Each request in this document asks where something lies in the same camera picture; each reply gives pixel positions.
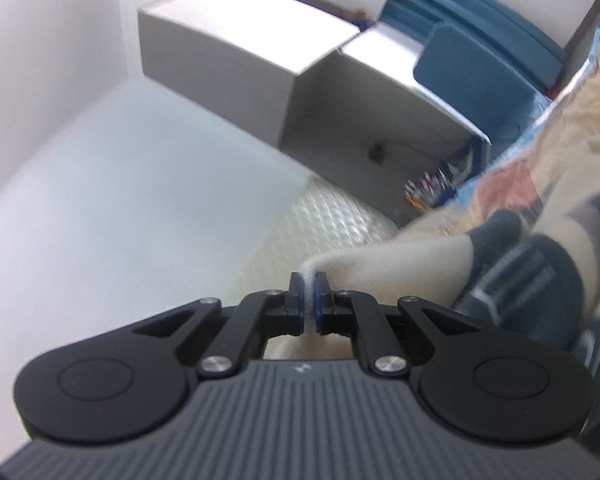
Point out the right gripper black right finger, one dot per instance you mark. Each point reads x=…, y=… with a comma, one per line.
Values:
x=485, y=383

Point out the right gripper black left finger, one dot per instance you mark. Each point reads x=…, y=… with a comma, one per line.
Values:
x=123, y=384

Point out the cream and teal fleece garment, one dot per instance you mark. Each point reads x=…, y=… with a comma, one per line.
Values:
x=541, y=282

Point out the colourful small items under desk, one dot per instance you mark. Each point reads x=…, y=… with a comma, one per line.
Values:
x=435, y=188

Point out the quilted white mattress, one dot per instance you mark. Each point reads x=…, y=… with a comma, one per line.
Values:
x=323, y=218

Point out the patchwork pastel bed quilt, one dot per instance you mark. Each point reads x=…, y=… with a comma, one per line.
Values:
x=524, y=176

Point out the grey open desk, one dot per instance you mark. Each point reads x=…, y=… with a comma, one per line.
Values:
x=367, y=92

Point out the blue chair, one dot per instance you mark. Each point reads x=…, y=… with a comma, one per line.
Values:
x=480, y=85

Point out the white cabinet block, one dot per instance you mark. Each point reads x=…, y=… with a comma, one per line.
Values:
x=252, y=62

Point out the black power adapter with cable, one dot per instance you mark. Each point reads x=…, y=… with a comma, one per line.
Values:
x=379, y=151

